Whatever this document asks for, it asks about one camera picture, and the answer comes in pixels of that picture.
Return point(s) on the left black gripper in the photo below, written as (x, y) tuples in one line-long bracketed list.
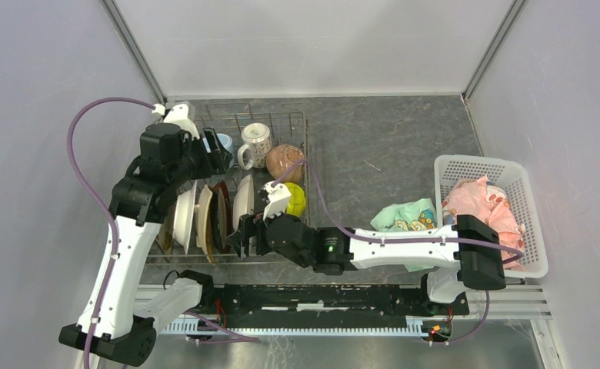
[(215, 161)]

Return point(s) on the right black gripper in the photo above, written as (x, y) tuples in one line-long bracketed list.
[(251, 226)]

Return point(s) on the light blue mug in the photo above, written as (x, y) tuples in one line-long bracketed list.
[(227, 143)]

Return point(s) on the red-rimmed beige plate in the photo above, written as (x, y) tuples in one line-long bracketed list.
[(219, 216)]

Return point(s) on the cream divided plate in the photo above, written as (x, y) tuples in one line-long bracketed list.
[(243, 202)]

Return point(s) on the white floral mug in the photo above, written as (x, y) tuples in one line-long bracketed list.
[(257, 143)]

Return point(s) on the plain white plate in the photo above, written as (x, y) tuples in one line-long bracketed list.
[(184, 216)]

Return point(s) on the beige brown-rimmed bowl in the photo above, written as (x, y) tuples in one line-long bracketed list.
[(281, 158)]

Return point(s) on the square floral plate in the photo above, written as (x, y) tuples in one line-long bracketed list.
[(164, 239)]

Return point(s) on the lime green bowl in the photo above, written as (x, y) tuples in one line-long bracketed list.
[(297, 203)]

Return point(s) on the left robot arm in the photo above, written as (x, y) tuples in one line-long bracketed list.
[(111, 326)]

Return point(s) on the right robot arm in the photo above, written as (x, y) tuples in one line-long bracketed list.
[(462, 256)]

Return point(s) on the green cartoon cloth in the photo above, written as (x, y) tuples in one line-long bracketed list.
[(411, 216)]

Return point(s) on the pink patterned cloth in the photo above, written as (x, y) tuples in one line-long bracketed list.
[(489, 204)]

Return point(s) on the white plastic basket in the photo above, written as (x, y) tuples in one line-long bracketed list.
[(513, 179)]

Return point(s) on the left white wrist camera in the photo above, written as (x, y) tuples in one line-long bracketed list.
[(180, 115)]

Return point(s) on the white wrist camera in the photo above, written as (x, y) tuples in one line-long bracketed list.
[(277, 197), (180, 115)]

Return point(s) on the grey wire dish rack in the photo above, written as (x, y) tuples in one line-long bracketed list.
[(232, 178)]

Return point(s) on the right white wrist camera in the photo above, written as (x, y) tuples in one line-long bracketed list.
[(277, 197)]

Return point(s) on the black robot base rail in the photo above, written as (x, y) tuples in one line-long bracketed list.
[(245, 311)]

